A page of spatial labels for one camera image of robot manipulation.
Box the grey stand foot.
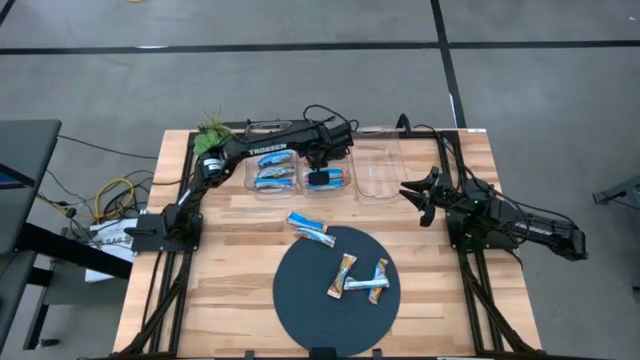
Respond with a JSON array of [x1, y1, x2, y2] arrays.
[[592, 174, 640, 206]]

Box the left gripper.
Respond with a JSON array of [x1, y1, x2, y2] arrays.
[[302, 119, 356, 187]]

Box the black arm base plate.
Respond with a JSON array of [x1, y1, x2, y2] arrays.
[[130, 213, 204, 254], [446, 208, 520, 252]]

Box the blue granola bar orange edge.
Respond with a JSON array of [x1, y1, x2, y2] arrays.
[[285, 210, 329, 235]]

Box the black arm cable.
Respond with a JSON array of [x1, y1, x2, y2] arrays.
[[397, 113, 531, 246], [302, 103, 361, 132]]

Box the silver blue granola bar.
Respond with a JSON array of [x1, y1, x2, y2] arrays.
[[293, 227, 336, 250]]

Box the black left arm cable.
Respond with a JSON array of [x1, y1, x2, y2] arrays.
[[302, 103, 361, 132]]

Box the black metal table frame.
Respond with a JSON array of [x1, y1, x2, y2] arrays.
[[94, 119, 546, 360]]

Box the round dark woven placemat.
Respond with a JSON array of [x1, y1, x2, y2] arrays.
[[272, 225, 402, 357]]

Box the white printed paper box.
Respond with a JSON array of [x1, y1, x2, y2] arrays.
[[83, 217, 140, 284]]

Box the black desk stand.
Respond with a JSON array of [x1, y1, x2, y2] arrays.
[[0, 222, 134, 351]]

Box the green succulent in patterned pot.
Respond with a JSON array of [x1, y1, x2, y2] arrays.
[[192, 106, 235, 156]]

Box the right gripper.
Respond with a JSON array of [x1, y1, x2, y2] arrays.
[[399, 167, 469, 227]]

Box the dark grey desk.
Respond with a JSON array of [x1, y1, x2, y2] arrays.
[[0, 118, 63, 254]]

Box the yellow cable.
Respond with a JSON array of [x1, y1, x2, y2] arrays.
[[37, 177, 136, 224]]

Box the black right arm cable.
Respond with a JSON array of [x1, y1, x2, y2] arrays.
[[397, 113, 531, 246]]

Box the clear plastic bin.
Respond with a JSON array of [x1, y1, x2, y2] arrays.
[[348, 124, 409, 206], [243, 119, 300, 197], [295, 119, 352, 196]]

